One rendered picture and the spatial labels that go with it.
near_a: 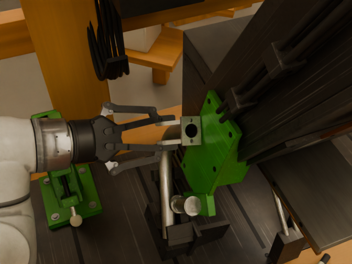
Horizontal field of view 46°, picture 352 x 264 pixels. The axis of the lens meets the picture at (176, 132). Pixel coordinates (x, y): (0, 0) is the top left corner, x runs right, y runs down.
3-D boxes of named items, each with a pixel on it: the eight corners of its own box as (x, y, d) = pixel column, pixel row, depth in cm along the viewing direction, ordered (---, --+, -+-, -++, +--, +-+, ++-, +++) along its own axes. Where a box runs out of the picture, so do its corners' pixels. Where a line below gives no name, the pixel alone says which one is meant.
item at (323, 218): (389, 226, 76) (396, 218, 74) (315, 256, 72) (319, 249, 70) (278, 91, 100) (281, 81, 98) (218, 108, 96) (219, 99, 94)
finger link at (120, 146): (106, 141, 71) (105, 149, 71) (165, 145, 76) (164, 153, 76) (99, 141, 75) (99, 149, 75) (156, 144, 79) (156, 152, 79)
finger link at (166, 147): (153, 145, 76) (154, 162, 76) (177, 143, 78) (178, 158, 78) (150, 145, 77) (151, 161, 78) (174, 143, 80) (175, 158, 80)
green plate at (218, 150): (236, 202, 85) (277, 128, 72) (200, 209, 82) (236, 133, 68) (212, 160, 92) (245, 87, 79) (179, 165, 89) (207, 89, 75)
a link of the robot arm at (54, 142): (34, 117, 64) (73, 114, 66) (27, 119, 72) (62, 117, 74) (39, 175, 64) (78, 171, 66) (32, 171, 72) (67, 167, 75)
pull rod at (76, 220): (84, 226, 95) (80, 213, 90) (72, 230, 94) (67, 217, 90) (79, 207, 98) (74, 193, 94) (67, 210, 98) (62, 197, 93)
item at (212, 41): (306, 146, 114) (343, 46, 89) (206, 179, 107) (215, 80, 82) (272, 103, 126) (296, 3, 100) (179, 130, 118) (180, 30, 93)
